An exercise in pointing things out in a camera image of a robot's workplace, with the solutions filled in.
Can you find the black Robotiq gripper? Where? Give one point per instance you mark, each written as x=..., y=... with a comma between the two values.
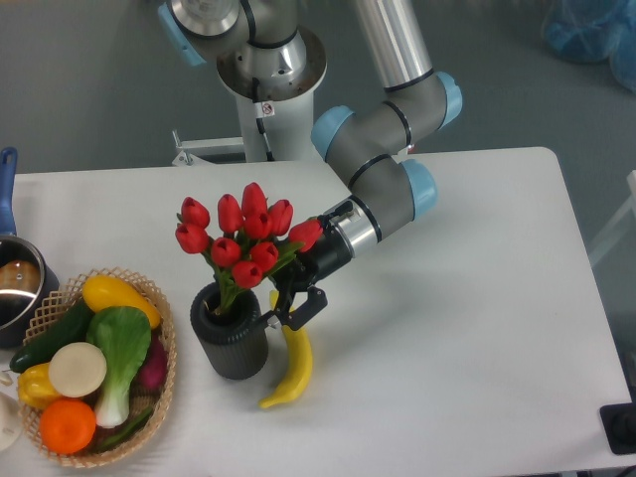
x=329, y=253

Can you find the red tulip bouquet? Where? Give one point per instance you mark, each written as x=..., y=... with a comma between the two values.
x=257, y=240

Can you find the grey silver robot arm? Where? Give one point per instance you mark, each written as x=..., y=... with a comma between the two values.
x=384, y=195

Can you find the dark grey ribbed vase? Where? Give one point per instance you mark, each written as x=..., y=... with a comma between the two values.
x=234, y=342

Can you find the yellow banana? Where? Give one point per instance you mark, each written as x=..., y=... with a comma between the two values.
x=299, y=369

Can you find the purple sweet potato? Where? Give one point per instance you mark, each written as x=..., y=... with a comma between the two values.
x=152, y=374

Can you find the green bok choy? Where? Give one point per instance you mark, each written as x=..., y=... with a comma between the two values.
x=123, y=335

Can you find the green chili pepper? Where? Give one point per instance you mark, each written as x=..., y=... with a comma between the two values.
x=125, y=432

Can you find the yellow squash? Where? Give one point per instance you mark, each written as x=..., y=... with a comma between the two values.
x=103, y=291

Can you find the green cucumber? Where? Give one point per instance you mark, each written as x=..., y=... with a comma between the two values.
x=70, y=328

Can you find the white round radish slice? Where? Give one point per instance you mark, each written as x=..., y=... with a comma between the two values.
x=77, y=370

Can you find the orange fruit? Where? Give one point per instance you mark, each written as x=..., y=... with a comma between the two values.
x=67, y=426

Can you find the yellow bell pepper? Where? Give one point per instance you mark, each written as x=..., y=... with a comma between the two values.
x=35, y=388

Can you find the garlic clove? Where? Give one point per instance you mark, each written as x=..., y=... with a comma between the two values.
x=5, y=379

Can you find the white round object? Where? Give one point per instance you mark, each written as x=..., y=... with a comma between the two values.
x=10, y=422

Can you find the black device at edge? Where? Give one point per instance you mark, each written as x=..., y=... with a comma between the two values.
x=619, y=426

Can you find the blue plastic bag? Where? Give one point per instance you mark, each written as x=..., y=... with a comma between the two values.
x=590, y=32

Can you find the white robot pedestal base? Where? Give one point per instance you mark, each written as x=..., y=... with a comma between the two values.
x=274, y=94

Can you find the blue saucepan with handle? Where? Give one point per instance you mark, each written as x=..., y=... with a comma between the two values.
x=26, y=278

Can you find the white frame at right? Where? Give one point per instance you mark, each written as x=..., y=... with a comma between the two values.
x=615, y=228

